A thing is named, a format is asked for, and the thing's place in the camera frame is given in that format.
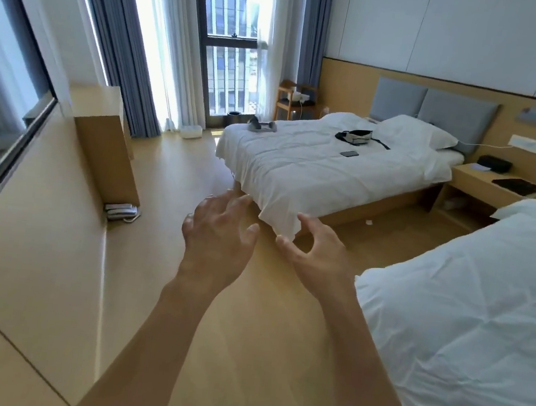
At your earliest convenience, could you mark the person's right hand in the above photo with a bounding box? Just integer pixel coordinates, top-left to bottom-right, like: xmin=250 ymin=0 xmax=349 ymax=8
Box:
xmin=268 ymin=210 xmax=365 ymax=310

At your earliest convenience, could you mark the person's left hand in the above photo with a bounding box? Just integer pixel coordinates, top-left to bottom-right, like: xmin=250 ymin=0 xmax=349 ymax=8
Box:
xmin=167 ymin=183 xmax=266 ymax=302

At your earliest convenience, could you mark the wooden nightstand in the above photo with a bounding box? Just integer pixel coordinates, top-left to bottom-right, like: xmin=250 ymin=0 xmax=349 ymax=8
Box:
xmin=428 ymin=158 xmax=536 ymax=242

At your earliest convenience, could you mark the person's right forearm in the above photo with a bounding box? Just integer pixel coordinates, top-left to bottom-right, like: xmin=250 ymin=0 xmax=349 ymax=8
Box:
xmin=311 ymin=285 xmax=447 ymax=406

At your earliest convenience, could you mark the person's left forearm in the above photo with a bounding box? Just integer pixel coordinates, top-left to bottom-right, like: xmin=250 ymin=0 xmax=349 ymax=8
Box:
xmin=72 ymin=273 xmax=219 ymax=406

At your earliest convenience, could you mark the white bed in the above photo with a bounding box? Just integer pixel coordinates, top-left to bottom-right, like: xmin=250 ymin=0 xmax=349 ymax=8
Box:
xmin=339 ymin=173 xmax=536 ymax=406
xmin=206 ymin=96 xmax=469 ymax=261

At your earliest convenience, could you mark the white desk telephone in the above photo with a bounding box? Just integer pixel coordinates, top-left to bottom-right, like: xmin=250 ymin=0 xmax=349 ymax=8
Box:
xmin=102 ymin=199 xmax=143 ymax=226

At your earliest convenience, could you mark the white floor box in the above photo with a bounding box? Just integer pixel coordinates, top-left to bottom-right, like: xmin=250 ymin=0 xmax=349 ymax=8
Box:
xmin=178 ymin=123 xmax=204 ymax=141

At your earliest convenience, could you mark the grey black device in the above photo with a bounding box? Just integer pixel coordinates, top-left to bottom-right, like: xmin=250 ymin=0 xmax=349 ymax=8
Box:
xmin=245 ymin=115 xmax=279 ymax=136

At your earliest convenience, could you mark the black white bag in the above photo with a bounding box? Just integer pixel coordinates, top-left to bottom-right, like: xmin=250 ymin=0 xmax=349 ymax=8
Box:
xmin=333 ymin=126 xmax=393 ymax=152

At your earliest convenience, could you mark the wooden desk partition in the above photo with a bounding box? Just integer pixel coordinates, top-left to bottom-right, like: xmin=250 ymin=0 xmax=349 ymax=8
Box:
xmin=56 ymin=80 xmax=155 ymax=209

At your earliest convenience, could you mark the clear plastic bottle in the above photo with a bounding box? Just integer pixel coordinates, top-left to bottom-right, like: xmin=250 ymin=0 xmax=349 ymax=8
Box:
xmin=442 ymin=195 xmax=468 ymax=214

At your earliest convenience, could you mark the wooden chair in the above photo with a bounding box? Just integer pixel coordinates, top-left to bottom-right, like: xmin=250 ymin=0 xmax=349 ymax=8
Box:
xmin=274 ymin=78 xmax=322 ymax=125

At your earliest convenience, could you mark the wooden headboard panel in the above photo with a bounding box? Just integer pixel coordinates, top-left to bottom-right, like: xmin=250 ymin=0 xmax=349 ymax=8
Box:
xmin=309 ymin=56 xmax=536 ymax=193

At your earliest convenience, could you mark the grey headboard cushion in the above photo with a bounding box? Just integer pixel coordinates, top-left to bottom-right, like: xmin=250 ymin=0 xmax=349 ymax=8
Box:
xmin=413 ymin=86 xmax=501 ymax=159
xmin=368 ymin=75 xmax=430 ymax=128

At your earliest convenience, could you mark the black leather tissue box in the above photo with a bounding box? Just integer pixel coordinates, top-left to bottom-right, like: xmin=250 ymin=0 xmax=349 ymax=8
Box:
xmin=475 ymin=153 xmax=515 ymax=176

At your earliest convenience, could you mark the white sheer curtain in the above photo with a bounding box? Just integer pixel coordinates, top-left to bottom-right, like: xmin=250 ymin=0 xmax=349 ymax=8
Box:
xmin=104 ymin=0 xmax=223 ymax=136
xmin=244 ymin=0 xmax=309 ymax=124

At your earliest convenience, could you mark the tall black framed window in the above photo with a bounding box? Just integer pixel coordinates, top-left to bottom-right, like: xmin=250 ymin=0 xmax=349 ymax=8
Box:
xmin=175 ymin=0 xmax=279 ymax=124

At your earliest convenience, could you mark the blue grey curtain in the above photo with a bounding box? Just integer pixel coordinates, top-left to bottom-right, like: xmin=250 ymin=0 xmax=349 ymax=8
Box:
xmin=294 ymin=0 xmax=334 ymax=91
xmin=52 ymin=0 xmax=178 ymax=142

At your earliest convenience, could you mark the wooden television wall panel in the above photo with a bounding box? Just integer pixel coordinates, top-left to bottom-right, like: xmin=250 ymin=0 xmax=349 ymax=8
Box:
xmin=0 ymin=0 xmax=147 ymax=406

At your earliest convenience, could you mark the white switch socket panel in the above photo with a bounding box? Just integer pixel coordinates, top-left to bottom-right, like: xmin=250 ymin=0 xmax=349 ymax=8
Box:
xmin=507 ymin=133 xmax=536 ymax=156

